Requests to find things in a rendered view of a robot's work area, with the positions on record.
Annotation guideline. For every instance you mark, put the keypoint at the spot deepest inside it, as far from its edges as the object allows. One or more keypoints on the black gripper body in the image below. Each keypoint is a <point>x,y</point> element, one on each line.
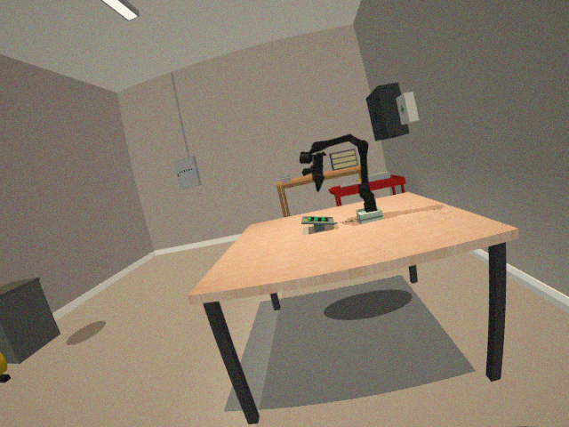
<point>318,172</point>

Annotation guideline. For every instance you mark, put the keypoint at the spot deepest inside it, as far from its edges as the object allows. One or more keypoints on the grey switch panel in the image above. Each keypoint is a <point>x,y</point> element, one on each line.
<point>319,222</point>

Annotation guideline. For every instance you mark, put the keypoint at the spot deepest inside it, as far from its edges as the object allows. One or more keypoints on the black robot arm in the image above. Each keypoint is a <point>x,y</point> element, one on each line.
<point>362,146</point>

